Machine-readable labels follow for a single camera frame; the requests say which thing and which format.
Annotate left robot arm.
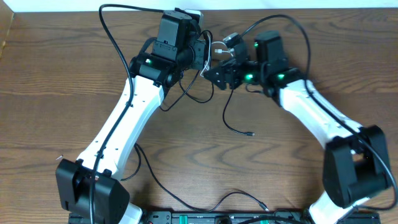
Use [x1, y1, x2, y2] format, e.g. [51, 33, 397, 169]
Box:
[55, 9, 211, 223]

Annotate white usb cable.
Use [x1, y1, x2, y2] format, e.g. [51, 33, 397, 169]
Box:
[199, 34, 234, 78]

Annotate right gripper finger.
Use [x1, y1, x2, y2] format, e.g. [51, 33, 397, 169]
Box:
[215, 74, 236, 90]
[203, 65, 228, 82]

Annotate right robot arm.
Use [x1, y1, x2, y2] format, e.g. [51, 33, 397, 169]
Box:
[204, 30, 397, 223]

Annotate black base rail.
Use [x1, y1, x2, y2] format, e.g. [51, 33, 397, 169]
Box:
[139, 209, 381, 224]

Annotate short black cable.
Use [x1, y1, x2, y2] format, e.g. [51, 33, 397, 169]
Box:
[159, 29, 256, 137]

